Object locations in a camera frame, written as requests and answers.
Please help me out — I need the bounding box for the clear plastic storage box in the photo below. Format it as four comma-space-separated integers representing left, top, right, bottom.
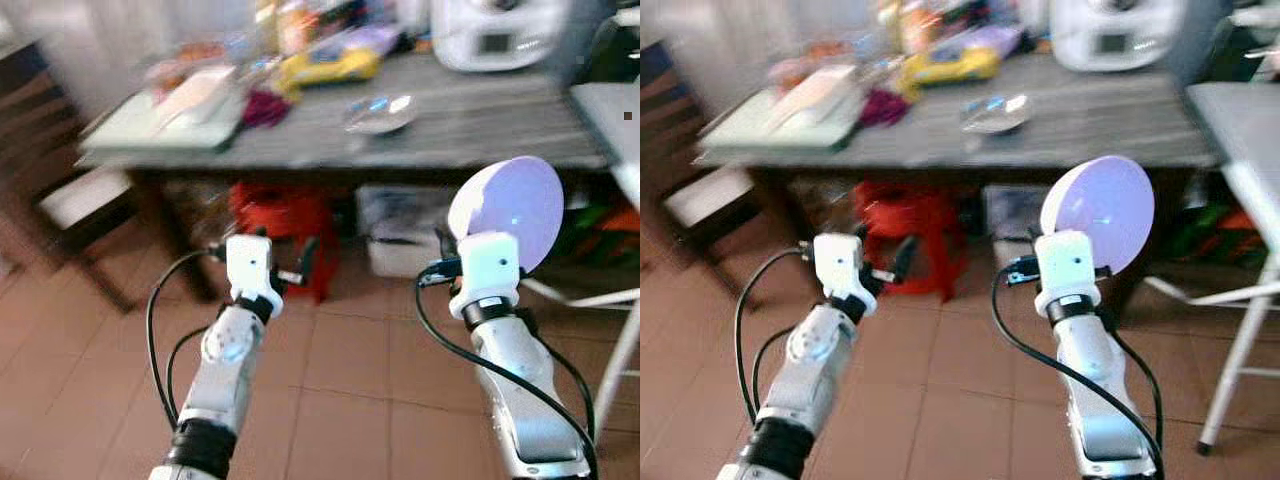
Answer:
355, 184, 463, 279
982, 184, 1051, 269

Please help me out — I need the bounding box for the red plastic stool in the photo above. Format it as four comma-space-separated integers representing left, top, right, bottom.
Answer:
855, 180, 969, 301
228, 180, 341, 303

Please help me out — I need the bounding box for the grey wooden table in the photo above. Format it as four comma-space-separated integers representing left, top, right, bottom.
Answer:
695, 50, 1223, 311
75, 50, 613, 303

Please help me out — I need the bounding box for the clear glass dish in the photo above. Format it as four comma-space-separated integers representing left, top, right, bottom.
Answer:
960, 92, 1034, 135
343, 94, 420, 137

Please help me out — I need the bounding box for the green bag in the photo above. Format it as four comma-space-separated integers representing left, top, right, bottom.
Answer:
558, 198, 641, 269
1165, 198, 1253, 269

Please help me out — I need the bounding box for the maroon cloth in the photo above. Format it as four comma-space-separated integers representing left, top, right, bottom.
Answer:
240, 88, 294, 130
860, 87, 913, 130

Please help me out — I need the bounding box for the pink wrapped box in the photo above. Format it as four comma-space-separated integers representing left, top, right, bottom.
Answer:
150, 64, 238, 128
772, 64, 861, 128

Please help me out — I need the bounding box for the pale green tray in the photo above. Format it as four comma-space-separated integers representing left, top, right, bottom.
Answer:
698, 88, 867, 153
84, 88, 247, 153

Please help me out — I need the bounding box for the yellow packet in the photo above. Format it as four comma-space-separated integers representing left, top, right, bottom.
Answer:
278, 47, 383, 91
900, 45, 1001, 89

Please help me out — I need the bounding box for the dark wooden chair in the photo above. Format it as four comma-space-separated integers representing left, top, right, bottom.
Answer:
640, 40, 759, 301
0, 40, 143, 313

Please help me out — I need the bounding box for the purple packet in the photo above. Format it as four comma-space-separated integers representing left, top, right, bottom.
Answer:
960, 24, 1023, 57
340, 24, 403, 59

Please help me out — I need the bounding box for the white folding table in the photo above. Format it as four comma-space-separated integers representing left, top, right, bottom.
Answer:
1145, 80, 1280, 456
568, 82, 641, 443

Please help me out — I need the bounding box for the white kitchen appliance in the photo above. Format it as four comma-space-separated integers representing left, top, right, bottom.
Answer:
430, 0, 573, 73
1050, 0, 1193, 73

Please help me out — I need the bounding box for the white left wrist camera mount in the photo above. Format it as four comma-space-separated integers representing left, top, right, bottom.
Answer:
813, 233, 869, 301
225, 234, 284, 303

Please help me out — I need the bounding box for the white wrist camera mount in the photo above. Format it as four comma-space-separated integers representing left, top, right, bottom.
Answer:
450, 232, 522, 321
1032, 230, 1102, 317
225, 234, 284, 303
813, 233, 869, 301

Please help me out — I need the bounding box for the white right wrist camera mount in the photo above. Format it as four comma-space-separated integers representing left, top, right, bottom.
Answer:
1032, 230, 1102, 317
450, 232, 522, 321

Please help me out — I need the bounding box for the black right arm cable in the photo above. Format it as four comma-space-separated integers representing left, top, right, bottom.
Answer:
414, 262, 601, 480
991, 262, 1167, 480

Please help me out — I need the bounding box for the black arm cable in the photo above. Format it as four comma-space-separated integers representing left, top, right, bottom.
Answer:
146, 248, 229, 431
733, 245, 817, 427
414, 262, 601, 480
991, 262, 1167, 480

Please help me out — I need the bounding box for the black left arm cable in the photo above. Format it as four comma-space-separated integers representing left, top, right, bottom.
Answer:
146, 248, 229, 431
733, 245, 817, 427

